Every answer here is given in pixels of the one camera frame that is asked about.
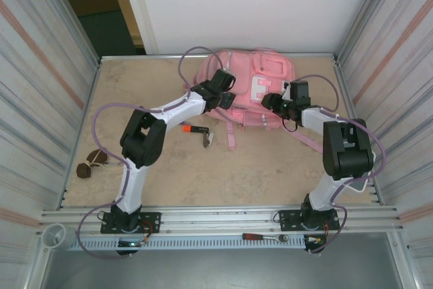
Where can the small electronics board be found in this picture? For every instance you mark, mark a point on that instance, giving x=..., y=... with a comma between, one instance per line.
x=130, y=243
x=316, y=240

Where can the aluminium mounting rail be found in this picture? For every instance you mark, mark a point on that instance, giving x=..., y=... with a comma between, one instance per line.
x=220, y=216

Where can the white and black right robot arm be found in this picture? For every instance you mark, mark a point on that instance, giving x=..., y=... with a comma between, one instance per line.
x=314, y=119

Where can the white door frame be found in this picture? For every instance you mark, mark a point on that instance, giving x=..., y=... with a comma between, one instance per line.
x=135, y=8

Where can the pink student backpack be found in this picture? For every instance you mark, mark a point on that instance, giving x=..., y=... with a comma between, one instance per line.
x=243, y=65

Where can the small silver flash drive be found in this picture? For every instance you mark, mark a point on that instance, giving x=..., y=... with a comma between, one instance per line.
x=208, y=140

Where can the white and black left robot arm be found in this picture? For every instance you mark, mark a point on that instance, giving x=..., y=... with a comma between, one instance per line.
x=182, y=109

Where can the black highlighter with orange cap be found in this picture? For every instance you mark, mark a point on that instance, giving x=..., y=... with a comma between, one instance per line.
x=199, y=129

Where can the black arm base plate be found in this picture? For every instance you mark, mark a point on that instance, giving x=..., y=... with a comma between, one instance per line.
x=150, y=221
x=287, y=219

